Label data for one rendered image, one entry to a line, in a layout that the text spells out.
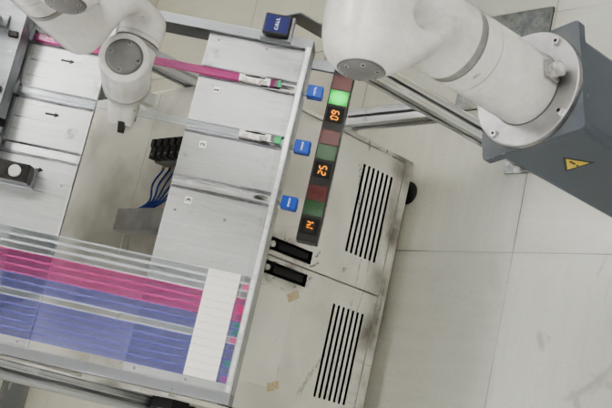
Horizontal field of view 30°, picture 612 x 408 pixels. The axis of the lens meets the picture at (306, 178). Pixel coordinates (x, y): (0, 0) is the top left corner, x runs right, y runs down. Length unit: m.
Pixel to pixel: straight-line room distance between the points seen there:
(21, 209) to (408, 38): 0.95
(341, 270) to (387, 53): 1.23
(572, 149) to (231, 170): 0.66
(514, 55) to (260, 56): 0.67
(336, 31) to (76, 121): 0.84
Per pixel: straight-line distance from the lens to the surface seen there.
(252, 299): 2.06
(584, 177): 1.91
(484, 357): 2.61
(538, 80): 1.73
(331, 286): 2.63
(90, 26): 1.77
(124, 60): 1.87
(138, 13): 1.89
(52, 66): 2.26
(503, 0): 2.95
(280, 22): 2.17
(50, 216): 2.18
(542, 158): 1.83
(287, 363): 2.56
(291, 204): 2.10
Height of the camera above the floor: 2.01
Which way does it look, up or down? 39 degrees down
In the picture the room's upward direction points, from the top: 65 degrees counter-clockwise
